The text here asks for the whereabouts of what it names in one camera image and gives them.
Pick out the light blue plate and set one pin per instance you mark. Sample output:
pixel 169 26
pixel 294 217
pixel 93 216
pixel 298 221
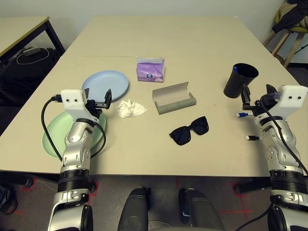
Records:
pixel 103 84

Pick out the wooden stool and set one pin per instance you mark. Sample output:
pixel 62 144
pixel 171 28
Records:
pixel 293 49

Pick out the light green plate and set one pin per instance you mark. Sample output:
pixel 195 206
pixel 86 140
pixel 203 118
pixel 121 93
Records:
pixel 55 134

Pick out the black table base foot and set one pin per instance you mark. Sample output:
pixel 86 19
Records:
pixel 252 186
pixel 36 176

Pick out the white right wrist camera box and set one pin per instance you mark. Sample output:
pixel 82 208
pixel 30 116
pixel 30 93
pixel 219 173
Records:
pixel 292 98

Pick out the white tissue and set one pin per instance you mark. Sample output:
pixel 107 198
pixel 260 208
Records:
pixel 131 109

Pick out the white marker blue cap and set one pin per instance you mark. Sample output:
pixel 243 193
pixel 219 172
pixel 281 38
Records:
pixel 244 114

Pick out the white power adapter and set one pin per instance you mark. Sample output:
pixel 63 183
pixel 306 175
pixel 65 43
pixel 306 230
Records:
pixel 31 51

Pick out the grey glasses case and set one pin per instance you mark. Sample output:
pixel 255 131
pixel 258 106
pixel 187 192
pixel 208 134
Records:
pixel 173 98

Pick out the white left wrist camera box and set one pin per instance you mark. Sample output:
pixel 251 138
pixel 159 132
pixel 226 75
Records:
pixel 72 101

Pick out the black cup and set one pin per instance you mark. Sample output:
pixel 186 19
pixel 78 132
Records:
pixel 234 83

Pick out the white marker black cap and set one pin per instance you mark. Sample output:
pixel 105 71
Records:
pixel 252 138

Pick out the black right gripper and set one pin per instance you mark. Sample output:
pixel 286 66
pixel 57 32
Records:
pixel 263 104

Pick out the black tripod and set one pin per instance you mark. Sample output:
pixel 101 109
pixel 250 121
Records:
pixel 302 48

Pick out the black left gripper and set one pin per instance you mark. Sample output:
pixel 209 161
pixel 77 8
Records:
pixel 92 108

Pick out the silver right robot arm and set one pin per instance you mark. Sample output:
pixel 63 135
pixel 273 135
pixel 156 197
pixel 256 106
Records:
pixel 281 149

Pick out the dark jacket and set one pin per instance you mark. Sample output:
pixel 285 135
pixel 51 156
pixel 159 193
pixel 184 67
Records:
pixel 291 14

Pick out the black sunglasses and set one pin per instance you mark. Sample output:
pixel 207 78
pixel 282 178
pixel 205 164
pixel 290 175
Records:
pixel 184 137

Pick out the purple tissue pack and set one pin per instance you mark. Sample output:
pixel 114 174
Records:
pixel 150 71

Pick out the grey right robot leg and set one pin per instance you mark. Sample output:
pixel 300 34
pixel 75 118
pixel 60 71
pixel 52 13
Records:
pixel 202 211

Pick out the yellow-green seat cushion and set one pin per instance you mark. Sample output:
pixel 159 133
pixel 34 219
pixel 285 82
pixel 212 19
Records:
pixel 298 29

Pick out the beige side table black frame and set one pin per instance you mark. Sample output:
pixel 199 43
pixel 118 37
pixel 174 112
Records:
pixel 19 26

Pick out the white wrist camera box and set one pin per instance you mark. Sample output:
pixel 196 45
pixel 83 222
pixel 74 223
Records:
pixel 292 98
pixel 72 101

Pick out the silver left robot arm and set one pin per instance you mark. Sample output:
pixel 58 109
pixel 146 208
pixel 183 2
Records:
pixel 77 144

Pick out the grey left robot leg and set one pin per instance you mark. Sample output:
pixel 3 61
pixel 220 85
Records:
pixel 133 209

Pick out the grey robot leg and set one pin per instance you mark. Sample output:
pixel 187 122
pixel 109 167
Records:
pixel 202 211
pixel 133 209

